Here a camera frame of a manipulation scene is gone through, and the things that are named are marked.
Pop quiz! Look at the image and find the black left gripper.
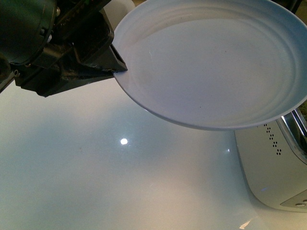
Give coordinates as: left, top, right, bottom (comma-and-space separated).
0, 0, 127, 97

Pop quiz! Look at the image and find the white ceramic plate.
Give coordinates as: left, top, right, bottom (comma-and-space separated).
113, 0, 307, 130

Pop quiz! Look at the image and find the white toaster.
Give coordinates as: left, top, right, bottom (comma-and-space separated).
235, 109, 307, 212

